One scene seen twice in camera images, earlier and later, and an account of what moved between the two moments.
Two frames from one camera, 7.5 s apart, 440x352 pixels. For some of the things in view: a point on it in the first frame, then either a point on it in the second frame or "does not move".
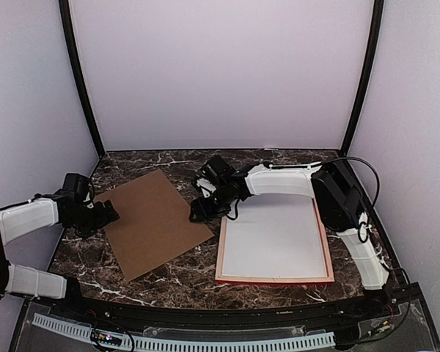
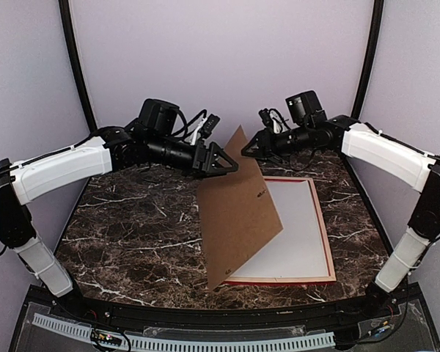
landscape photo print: (274, 235) does not move
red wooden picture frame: (221, 279) does not move
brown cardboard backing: (155, 224) to (237, 214)
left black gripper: (103, 219) to (202, 162)
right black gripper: (203, 211) to (267, 144)
